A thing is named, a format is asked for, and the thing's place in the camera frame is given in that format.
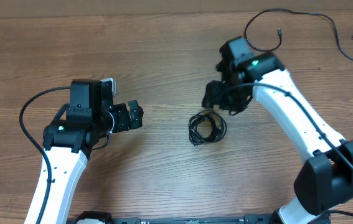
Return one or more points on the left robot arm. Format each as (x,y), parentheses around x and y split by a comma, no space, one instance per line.
(69,140)

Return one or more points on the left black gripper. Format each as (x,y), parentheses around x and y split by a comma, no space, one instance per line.
(123,122)

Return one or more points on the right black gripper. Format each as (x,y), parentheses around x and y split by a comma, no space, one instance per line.
(218,97)

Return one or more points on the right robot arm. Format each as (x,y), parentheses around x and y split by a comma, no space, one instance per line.
(326,178)

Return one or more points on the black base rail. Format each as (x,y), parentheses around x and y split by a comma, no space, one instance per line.
(103,217)

